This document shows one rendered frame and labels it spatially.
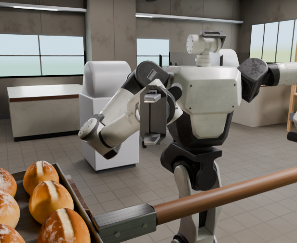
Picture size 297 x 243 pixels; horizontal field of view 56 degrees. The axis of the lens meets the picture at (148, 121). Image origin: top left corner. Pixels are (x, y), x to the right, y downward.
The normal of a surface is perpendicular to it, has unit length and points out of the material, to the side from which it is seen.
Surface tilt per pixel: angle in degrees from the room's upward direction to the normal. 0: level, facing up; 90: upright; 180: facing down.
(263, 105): 90
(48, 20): 90
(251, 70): 46
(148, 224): 90
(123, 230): 90
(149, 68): 71
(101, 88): 80
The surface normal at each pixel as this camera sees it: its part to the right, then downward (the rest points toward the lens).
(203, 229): 0.07, -0.93
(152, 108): -0.12, 0.22
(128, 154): 0.46, 0.20
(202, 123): 0.23, 0.22
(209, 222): -0.89, 0.10
